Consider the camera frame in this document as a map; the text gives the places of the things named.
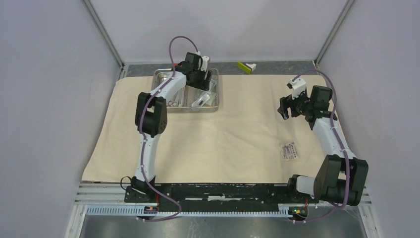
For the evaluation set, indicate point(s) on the clear plastic bag item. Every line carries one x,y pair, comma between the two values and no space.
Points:
201,100

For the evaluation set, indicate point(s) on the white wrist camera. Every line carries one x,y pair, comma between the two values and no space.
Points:
298,86
204,63

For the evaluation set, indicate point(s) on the left aluminium corner post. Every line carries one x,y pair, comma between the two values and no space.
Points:
103,32

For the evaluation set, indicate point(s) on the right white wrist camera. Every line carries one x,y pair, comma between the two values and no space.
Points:
298,86

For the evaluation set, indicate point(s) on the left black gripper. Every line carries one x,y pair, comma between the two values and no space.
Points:
204,85

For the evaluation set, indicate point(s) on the white slotted cable duct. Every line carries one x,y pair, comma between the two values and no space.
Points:
152,212

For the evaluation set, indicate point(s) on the green white brush tool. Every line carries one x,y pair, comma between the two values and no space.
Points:
248,68

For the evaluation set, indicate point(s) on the right aluminium corner post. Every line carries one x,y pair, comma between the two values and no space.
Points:
334,30

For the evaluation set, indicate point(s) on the wire mesh steel basket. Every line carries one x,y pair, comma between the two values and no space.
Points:
192,94

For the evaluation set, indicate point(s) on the beige cloth wrap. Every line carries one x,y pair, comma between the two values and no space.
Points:
238,143

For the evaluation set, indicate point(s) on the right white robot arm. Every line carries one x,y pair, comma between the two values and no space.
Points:
342,176

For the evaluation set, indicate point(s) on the aluminium corner post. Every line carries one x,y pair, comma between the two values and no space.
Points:
103,32
334,30

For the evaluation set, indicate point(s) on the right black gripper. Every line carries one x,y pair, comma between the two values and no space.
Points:
288,101

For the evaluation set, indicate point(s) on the stainless steel inner tray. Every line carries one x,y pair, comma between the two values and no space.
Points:
160,76

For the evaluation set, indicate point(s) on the steel surgical scissors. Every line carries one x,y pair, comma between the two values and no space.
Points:
175,101

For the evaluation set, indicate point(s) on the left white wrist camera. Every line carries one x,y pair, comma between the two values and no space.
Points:
204,63

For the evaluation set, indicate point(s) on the green printed gauze packet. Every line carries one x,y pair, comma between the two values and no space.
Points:
212,97

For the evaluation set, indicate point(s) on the dark packet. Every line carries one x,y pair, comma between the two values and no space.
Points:
289,151

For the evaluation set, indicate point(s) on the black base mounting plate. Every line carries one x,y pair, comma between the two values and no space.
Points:
218,197

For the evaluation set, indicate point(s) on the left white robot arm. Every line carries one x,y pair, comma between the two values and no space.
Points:
151,115

